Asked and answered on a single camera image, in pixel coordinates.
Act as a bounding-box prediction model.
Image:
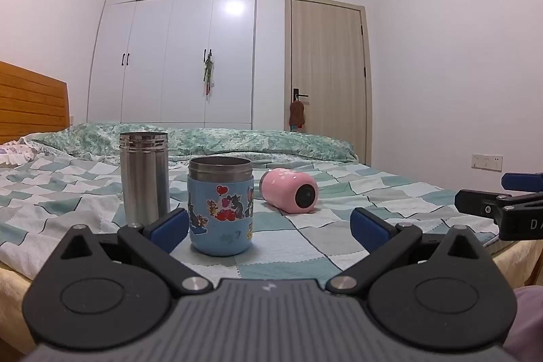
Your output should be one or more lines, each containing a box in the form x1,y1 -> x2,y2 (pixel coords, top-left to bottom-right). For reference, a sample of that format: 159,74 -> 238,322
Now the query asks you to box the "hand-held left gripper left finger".
54,208 -> 214,297

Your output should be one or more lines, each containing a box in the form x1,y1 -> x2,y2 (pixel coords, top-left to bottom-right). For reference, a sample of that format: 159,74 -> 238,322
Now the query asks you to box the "white wardrobe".
87,0 -> 259,125

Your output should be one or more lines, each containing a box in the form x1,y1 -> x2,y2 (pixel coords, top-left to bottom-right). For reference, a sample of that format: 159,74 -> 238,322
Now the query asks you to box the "pink bottle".
260,169 -> 319,215

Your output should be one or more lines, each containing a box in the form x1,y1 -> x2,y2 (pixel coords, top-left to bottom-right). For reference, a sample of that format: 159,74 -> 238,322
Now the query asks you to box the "brown hanging pouch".
289,99 -> 306,131

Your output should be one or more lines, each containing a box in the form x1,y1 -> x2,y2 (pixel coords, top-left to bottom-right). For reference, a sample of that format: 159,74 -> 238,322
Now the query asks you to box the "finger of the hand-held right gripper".
454,188 -> 514,224
501,172 -> 543,193

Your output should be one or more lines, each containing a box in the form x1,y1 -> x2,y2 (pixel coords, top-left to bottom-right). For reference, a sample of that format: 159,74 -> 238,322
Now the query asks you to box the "hanging green ornament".
202,56 -> 215,96

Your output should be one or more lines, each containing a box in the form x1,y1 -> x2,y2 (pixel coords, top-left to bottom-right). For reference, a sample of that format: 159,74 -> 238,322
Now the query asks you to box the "bed with checked sheet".
0,133 -> 524,356

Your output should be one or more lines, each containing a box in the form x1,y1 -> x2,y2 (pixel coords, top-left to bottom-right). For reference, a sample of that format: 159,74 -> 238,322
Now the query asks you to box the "floral pillow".
0,139 -> 45,165

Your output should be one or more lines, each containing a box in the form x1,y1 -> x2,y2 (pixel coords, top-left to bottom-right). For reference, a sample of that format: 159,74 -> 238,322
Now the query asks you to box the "tall stainless steel cup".
119,132 -> 171,228

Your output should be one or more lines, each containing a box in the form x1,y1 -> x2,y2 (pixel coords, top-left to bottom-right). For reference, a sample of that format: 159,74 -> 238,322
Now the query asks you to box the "green patterned quilt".
32,122 -> 357,167

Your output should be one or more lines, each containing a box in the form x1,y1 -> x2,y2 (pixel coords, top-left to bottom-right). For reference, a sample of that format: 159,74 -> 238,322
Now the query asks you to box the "beige wooden door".
284,0 -> 373,166

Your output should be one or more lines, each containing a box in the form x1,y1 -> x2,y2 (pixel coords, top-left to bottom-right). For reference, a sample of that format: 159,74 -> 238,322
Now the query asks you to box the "white wall socket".
472,153 -> 504,172

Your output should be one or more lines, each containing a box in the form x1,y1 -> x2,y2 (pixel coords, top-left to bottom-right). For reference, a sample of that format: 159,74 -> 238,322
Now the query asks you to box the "wooden headboard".
0,61 -> 70,145

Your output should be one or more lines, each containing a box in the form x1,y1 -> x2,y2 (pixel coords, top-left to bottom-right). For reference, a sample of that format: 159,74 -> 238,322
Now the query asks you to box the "blue cartoon print cup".
187,156 -> 255,258

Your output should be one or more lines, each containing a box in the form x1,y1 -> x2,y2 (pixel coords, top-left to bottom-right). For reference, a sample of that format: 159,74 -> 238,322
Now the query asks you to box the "person's purple clothing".
502,285 -> 543,362

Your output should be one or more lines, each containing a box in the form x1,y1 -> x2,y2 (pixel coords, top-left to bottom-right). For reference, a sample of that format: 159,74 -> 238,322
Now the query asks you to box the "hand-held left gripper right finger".
325,208 -> 486,297

